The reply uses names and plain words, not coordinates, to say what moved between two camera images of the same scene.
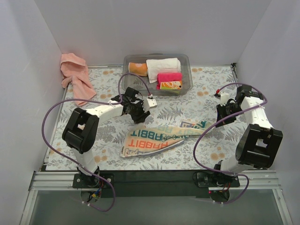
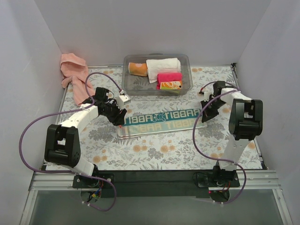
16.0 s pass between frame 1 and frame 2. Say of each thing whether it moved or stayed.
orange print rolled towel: stayed
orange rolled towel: stayed
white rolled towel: stayed
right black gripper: moved
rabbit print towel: moved
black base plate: stayed
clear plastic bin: stayed
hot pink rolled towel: stayed
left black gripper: moved
